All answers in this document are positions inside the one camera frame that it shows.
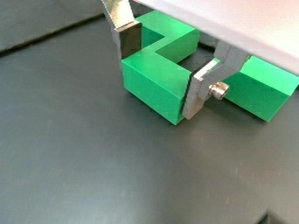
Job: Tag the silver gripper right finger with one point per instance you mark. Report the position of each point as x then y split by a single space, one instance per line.
206 82

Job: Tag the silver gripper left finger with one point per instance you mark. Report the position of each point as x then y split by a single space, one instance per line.
124 27

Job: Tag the green stepped block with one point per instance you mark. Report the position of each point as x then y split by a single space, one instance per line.
261 88

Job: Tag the black angled fixture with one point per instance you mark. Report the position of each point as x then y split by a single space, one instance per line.
270 218

